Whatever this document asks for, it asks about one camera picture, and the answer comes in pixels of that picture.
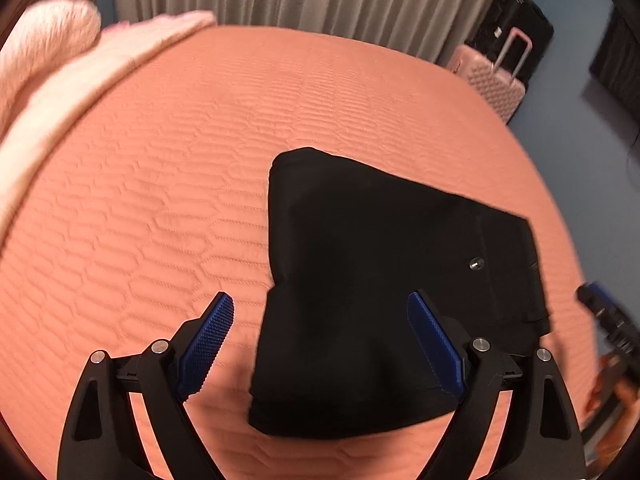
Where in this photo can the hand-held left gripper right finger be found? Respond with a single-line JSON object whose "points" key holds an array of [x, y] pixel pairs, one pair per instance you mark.
{"points": [[435, 345]]}

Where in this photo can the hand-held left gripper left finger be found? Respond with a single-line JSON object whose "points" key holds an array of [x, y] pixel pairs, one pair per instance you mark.
{"points": [[207, 345]]}

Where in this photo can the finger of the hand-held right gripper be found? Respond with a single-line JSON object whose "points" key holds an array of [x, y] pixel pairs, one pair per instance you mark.
{"points": [[597, 296]]}

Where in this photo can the black pants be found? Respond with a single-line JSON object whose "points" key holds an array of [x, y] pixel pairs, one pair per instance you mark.
{"points": [[360, 240]]}

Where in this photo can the orange quilted bedspread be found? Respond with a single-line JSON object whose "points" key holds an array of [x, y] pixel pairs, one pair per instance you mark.
{"points": [[175, 160]]}

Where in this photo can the pink hard-shell suitcase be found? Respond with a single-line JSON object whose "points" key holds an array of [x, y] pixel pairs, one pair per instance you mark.
{"points": [[492, 90]]}

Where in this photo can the dark cabinet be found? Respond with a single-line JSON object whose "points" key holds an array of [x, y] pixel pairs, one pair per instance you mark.
{"points": [[620, 55]]}

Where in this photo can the black suitcase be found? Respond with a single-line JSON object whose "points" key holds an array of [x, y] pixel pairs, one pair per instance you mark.
{"points": [[530, 25]]}

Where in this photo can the light pink blanket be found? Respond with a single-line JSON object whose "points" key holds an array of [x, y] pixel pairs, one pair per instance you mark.
{"points": [[100, 75]]}

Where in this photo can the pink dotted pillow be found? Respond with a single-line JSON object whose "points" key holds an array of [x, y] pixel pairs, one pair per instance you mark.
{"points": [[45, 40]]}

